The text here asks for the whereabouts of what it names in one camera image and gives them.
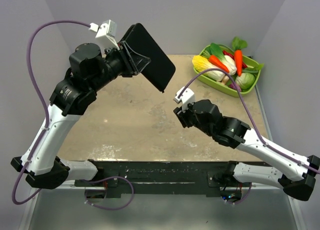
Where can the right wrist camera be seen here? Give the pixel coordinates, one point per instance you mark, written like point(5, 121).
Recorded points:
point(185, 96)

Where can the toy bok choy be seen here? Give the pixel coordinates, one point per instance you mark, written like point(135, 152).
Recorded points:
point(224, 59)

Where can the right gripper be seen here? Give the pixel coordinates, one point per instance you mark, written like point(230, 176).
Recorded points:
point(183, 116)

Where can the toy purple onion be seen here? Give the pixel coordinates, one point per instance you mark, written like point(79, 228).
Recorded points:
point(235, 87)

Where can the toy napa cabbage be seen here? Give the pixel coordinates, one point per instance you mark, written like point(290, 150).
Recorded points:
point(201, 64)

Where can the toy mushroom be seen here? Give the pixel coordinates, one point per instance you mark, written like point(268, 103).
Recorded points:
point(225, 80)

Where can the toy red chili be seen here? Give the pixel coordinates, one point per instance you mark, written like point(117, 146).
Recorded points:
point(228, 53)

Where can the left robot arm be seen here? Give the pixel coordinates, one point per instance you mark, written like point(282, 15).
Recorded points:
point(89, 72)

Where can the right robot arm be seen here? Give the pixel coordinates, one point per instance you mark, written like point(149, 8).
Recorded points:
point(293, 173)

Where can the black tool case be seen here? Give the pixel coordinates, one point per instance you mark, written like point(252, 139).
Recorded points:
point(161, 69)

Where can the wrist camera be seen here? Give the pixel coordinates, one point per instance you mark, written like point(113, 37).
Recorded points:
point(105, 34)
point(185, 96)

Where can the green vegetable tray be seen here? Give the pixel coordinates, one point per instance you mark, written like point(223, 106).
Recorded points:
point(253, 67)

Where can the toy carrot left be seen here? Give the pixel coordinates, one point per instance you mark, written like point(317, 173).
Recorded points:
point(215, 61)

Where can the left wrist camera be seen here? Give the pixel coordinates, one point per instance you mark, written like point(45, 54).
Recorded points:
point(105, 34)

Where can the toy carrot right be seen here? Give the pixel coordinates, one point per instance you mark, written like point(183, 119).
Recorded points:
point(238, 45)

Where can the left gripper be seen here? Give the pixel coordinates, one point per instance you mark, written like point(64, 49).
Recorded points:
point(134, 63)

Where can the toy green cabbage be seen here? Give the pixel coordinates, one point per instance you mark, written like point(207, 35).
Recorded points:
point(245, 80)

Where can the toy carrot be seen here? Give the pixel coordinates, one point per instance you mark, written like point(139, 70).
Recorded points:
point(215, 61)
point(238, 45)

